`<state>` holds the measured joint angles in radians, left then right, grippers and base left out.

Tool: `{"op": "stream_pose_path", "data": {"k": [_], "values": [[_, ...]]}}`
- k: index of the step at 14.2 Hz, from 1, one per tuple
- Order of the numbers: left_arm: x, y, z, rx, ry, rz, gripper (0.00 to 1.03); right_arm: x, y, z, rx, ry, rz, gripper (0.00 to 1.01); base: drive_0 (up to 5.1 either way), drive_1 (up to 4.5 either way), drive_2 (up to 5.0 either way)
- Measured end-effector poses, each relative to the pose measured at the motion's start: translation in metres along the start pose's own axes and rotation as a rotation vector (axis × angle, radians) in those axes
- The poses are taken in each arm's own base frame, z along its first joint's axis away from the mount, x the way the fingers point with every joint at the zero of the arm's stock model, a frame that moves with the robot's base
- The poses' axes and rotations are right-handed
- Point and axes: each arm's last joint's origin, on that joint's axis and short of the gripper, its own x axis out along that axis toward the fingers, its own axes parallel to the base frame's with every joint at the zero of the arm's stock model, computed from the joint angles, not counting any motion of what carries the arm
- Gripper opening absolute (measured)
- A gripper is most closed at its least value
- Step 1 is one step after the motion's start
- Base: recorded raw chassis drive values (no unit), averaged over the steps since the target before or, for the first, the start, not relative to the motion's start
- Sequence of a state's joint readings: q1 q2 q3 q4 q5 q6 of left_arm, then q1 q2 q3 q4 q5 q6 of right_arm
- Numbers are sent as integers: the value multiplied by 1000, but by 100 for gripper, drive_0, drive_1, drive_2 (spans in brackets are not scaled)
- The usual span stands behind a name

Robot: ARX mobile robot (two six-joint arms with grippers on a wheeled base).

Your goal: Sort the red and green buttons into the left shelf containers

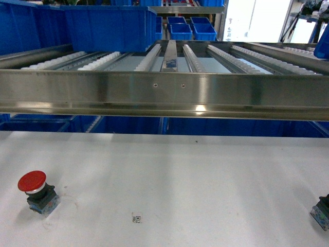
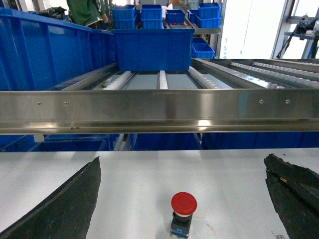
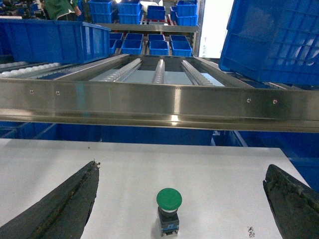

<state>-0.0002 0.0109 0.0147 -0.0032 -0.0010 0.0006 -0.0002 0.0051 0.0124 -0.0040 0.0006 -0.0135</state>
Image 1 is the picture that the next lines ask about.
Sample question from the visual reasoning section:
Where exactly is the large blue bin on shelf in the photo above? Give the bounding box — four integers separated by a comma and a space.
60, 6, 157, 52

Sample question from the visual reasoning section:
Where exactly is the green mushroom push button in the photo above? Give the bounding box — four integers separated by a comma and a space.
310, 195, 329, 231

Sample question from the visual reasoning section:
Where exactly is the small blue bin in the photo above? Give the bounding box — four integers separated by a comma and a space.
170, 23, 193, 40
193, 24, 217, 41

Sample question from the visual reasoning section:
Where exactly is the red mushroom push button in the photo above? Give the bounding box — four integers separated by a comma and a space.
17, 170, 60, 218

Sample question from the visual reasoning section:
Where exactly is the stainless steel roller shelf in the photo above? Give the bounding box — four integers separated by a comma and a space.
1, 40, 328, 121

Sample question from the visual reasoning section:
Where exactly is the small blue bin back right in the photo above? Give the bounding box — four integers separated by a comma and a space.
193, 24, 217, 41

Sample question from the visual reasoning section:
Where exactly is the small blue bin back left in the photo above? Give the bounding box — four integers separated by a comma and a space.
170, 23, 193, 40

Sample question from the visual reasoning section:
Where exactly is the QR code sticker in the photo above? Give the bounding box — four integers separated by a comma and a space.
132, 212, 143, 223

